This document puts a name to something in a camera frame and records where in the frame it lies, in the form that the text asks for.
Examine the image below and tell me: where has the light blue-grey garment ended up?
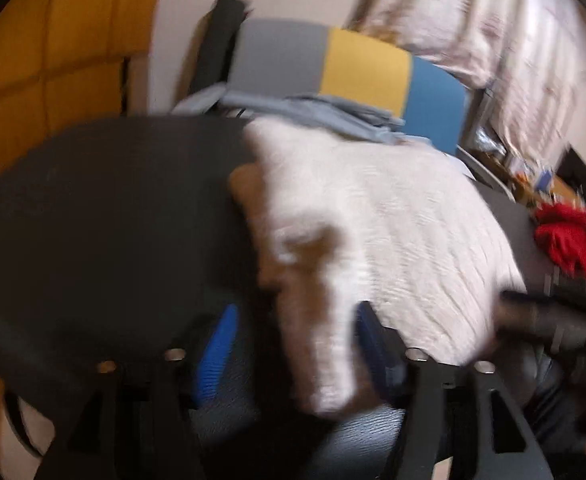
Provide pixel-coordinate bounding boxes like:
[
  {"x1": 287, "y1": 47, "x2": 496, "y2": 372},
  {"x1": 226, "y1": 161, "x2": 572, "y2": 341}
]
[{"x1": 218, "y1": 91, "x2": 434, "y2": 147}]

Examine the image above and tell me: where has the grey yellow blue chair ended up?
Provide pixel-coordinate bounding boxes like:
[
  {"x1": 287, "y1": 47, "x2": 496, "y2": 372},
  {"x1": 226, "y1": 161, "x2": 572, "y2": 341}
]
[{"x1": 172, "y1": 0, "x2": 516, "y2": 203}]

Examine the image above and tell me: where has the white floral curtain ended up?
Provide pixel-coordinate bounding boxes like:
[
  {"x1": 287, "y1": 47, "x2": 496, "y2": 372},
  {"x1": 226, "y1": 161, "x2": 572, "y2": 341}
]
[{"x1": 347, "y1": 0, "x2": 586, "y2": 163}]

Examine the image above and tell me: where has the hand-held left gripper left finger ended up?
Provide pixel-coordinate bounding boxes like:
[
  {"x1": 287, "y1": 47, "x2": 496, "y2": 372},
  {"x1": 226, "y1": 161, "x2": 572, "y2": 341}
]
[{"x1": 33, "y1": 304, "x2": 240, "y2": 480}]

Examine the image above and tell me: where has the black monitor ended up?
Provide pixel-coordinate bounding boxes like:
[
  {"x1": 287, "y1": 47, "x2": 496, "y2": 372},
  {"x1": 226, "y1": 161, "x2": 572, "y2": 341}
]
[{"x1": 557, "y1": 149, "x2": 586, "y2": 196}]

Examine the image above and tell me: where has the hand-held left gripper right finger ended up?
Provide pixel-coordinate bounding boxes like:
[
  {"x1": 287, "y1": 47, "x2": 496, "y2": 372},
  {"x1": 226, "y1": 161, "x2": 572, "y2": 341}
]
[{"x1": 354, "y1": 301, "x2": 555, "y2": 480}]

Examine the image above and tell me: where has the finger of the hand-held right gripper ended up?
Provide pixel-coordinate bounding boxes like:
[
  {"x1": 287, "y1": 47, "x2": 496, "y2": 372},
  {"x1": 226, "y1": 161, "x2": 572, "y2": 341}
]
[{"x1": 500, "y1": 289, "x2": 559, "y2": 347}]

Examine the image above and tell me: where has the cluttered wooden desk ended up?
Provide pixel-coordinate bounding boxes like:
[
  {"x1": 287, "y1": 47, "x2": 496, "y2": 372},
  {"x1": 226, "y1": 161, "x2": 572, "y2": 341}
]
[{"x1": 473, "y1": 127, "x2": 586, "y2": 211}]

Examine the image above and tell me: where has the red cloth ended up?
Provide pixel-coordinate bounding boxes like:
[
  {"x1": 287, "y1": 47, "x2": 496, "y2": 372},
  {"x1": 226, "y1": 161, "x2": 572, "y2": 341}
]
[{"x1": 532, "y1": 202, "x2": 586, "y2": 282}]

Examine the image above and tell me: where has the yellow wardrobe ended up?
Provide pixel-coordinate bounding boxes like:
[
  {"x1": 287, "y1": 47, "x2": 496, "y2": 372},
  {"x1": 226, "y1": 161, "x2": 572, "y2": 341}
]
[{"x1": 0, "y1": 0, "x2": 168, "y2": 178}]

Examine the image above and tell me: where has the white knit sweater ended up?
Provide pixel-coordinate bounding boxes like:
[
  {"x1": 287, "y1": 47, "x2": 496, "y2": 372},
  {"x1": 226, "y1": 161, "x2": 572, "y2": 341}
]
[{"x1": 229, "y1": 116, "x2": 528, "y2": 417}]

